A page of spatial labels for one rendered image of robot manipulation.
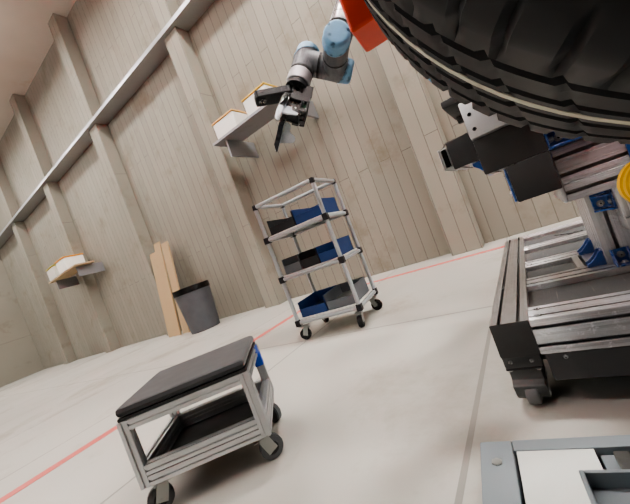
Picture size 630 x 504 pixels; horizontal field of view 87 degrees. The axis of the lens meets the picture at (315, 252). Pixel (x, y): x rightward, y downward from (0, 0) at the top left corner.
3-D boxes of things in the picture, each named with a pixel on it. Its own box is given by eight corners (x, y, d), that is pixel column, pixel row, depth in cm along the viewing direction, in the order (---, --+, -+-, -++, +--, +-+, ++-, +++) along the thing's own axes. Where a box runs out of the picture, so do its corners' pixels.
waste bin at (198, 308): (230, 318, 536) (215, 277, 535) (202, 333, 488) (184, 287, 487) (209, 324, 567) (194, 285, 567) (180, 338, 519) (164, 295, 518)
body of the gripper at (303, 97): (305, 113, 96) (314, 81, 100) (276, 105, 96) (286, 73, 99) (303, 129, 103) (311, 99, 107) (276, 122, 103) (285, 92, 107)
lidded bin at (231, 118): (255, 128, 435) (249, 112, 435) (237, 125, 408) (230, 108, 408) (235, 143, 458) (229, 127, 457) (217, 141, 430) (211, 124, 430)
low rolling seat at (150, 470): (148, 523, 96) (106, 413, 95) (185, 451, 132) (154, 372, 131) (287, 461, 100) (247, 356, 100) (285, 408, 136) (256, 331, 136)
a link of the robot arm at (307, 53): (323, 41, 104) (296, 35, 104) (315, 68, 101) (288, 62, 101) (321, 62, 111) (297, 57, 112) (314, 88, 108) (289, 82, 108)
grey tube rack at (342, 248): (299, 343, 228) (247, 207, 227) (323, 321, 266) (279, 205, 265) (370, 327, 204) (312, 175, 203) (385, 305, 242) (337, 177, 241)
